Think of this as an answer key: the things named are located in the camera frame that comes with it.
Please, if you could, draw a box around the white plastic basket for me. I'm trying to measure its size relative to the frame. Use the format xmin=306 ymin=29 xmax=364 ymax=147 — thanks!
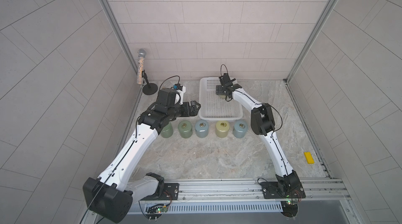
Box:
xmin=198 ymin=77 xmax=243 ymax=121

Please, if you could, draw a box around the yellow block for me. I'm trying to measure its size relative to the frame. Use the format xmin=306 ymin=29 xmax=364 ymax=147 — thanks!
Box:
xmin=304 ymin=152 xmax=315 ymax=164

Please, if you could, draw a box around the left circuit board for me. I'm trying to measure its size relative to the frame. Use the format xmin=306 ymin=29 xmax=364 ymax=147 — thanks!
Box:
xmin=147 ymin=204 xmax=169 ymax=221

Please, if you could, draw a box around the circuit board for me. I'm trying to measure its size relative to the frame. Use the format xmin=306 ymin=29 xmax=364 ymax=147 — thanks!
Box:
xmin=281 ymin=201 xmax=298 ymax=218
xmin=147 ymin=204 xmax=169 ymax=221

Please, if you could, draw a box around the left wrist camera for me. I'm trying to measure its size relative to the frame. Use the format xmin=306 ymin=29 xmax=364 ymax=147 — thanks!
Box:
xmin=172 ymin=83 xmax=186 ymax=105

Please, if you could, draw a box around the dark green tea canister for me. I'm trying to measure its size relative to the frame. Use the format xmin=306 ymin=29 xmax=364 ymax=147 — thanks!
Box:
xmin=178 ymin=120 xmax=193 ymax=139

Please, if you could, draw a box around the yellow-green tea canister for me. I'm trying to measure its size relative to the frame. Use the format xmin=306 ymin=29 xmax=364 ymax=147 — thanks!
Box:
xmin=215 ymin=120 xmax=230 ymax=138

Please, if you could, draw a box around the aluminium mounting rail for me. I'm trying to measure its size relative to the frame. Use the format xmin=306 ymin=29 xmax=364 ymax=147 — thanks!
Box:
xmin=121 ymin=178 xmax=350 ymax=204

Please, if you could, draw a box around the microphone on black stand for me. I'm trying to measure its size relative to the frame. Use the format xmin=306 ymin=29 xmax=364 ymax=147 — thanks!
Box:
xmin=137 ymin=48 xmax=158 ymax=95

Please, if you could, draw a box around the white vent grille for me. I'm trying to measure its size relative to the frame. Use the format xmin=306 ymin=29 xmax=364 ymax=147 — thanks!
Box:
xmin=125 ymin=201 xmax=283 ymax=215

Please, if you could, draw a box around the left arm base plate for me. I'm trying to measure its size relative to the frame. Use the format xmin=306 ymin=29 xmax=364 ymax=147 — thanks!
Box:
xmin=158 ymin=183 xmax=180 ymax=201

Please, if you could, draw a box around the blue tea canister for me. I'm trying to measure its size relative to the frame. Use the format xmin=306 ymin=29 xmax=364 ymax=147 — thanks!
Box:
xmin=195 ymin=119 xmax=209 ymax=138
xmin=233 ymin=119 xmax=248 ymax=139

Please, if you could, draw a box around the blue tea canister front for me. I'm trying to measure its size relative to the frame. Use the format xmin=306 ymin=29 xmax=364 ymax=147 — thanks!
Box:
xmin=195 ymin=119 xmax=209 ymax=138

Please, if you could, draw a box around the right circuit board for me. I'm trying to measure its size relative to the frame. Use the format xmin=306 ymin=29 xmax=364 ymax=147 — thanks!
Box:
xmin=281 ymin=201 xmax=298 ymax=218

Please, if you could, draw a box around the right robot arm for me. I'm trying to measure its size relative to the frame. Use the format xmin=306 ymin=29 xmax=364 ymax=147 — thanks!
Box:
xmin=216 ymin=73 xmax=305 ymax=198

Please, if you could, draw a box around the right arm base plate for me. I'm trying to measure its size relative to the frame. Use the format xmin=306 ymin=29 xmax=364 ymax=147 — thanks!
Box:
xmin=258 ymin=181 xmax=306 ymax=200

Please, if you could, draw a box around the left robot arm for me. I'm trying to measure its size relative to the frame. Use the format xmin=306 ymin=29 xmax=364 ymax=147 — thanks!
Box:
xmin=83 ymin=83 xmax=201 ymax=224

